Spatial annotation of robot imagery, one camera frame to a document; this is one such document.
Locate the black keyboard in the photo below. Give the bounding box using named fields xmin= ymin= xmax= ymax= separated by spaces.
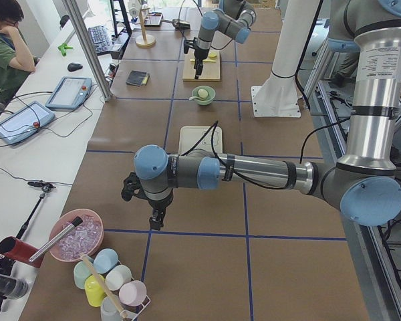
xmin=88 ymin=25 xmax=113 ymax=56

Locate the grey folded cloth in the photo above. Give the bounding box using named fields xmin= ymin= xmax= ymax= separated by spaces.
xmin=126 ymin=70 xmax=150 ymax=87

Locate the black glass rack tray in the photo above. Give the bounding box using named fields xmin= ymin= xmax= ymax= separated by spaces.
xmin=144 ymin=12 xmax=163 ymax=27

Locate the light green bowl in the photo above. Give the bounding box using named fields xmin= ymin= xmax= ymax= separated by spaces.
xmin=189 ymin=86 xmax=216 ymax=106

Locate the white steamed bun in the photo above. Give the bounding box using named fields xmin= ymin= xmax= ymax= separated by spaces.
xmin=197 ymin=88 xmax=209 ymax=99

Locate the yellow cup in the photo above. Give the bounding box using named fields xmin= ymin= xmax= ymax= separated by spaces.
xmin=84 ymin=275 xmax=107 ymax=308

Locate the green cup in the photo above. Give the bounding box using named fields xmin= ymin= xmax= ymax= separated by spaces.
xmin=73 ymin=261 xmax=91 ymax=290

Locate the pink cup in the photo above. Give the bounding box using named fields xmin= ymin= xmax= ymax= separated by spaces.
xmin=119 ymin=280 xmax=147 ymax=306

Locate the near teach pendant tablet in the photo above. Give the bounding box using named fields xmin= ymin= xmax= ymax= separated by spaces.
xmin=0 ymin=101 xmax=55 ymax=144

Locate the teach pendant tablet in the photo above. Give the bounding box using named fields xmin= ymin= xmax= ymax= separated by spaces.
xmin=45 ymin=76 xmax=92 ymax=110
xmin=0 ymin=101 xmax=55 ymax=144

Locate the green clamp tool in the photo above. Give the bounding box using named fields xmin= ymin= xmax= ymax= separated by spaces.
xmin=57 ymin=43 xmax=73 ymax=57

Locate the person in green shirt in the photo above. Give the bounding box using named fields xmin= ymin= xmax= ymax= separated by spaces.
xmin=0 ymin=0 xmax=39 ymax=104

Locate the pink bowl with ice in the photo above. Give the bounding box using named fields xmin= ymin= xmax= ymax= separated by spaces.
xmin=49 ymin=209 xmax=104 ymax=262

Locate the black computer mouse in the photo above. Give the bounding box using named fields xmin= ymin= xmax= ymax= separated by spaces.
xmin=67 ymin=62 xmax=83 ymax=72

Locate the black selfie stick tripod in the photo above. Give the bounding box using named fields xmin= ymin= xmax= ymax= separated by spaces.
xmin=15 ymin=181 xmax=55 ymax=239

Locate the wooden mug tree stand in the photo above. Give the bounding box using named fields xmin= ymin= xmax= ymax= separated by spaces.
xmin=135 ymin=4 xmax=156 ymax=48

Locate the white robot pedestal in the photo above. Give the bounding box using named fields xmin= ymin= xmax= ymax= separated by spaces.
xmin=251 ymin=0 xmax=321 ymax=118

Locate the white cup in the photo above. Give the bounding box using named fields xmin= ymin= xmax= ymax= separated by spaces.
xmin=105 ymin=264 xmax=132 ymax=291

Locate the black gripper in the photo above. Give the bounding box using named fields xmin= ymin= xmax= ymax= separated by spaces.
xmin=184 ymin=37 xmax=210 ymax=80
xmin=121 ymin=172 xmax=173 ymax=230

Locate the far teach pendant tablet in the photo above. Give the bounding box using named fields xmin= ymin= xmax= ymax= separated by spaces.
xmin=45 ymin=76 xmax=92 ymax=110

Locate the wooden stick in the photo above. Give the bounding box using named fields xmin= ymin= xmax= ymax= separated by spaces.
xmin=80 ymin=254 xmax=129 ymax=320

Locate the white bear tray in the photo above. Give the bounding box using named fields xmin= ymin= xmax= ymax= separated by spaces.
xmin=178 ymin=126 xmax=223 ymax=154

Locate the metal tube tool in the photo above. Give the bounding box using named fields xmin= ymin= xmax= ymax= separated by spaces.
xmin=29 ymin=216 xmax=83 ymax=263

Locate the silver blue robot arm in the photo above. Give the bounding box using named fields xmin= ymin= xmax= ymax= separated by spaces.
xmin=122 ymin=1 xmax=401 ymax=230
xmin=184 ymin=1 xmax=257 ymax=80

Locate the grey cup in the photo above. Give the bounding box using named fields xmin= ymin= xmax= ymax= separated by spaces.
xmin=100 ymin=296 xmax=123 ymax=321

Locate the wooden cutting board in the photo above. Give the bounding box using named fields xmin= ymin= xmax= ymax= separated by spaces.
xmin=182 ymin=50 xmax=221 ymax=82

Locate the red cylinder cup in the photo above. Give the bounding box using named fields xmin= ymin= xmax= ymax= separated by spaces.
xmin=0 ymin=236 xmax=43 ymax=268

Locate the aluminium frame post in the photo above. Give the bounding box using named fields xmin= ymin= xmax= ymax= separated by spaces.
xmin=62 ymin=0 xmax=112 ymax=102

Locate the blue cup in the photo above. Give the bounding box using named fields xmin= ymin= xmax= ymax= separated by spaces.
xmin=94 ymin=248 xmax=118 ymax=274

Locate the yellow plastic knife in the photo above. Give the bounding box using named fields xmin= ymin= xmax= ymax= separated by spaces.
xmin=189 ymin=58 xmax=218 ymax=63

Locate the metal scoop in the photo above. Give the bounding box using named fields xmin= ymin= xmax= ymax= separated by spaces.
xmin=161 ymin=18 xmax=190 ymax=31

